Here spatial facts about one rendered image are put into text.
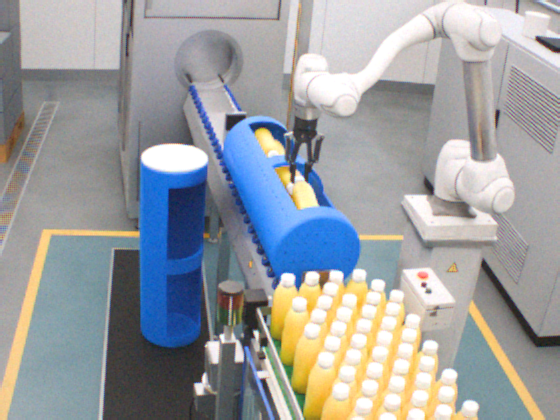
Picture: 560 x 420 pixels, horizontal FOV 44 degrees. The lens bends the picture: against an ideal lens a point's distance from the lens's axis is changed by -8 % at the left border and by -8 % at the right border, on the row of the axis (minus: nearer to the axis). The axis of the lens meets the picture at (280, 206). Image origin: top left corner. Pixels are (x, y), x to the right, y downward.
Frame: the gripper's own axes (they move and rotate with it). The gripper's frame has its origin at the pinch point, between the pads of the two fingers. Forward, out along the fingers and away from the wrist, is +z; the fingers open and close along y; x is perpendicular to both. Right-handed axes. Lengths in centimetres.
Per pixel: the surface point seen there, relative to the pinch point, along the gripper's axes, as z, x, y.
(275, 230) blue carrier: 8.8, 22.6, 13.0
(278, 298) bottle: 19, 44, 16
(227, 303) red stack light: 1, 71, 38
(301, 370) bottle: 26, 71, 16
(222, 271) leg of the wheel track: 83, -72, 8
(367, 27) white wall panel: 54, -474, -209
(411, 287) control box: 16, 49, -24
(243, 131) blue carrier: 4.2, -48.2, 9.1
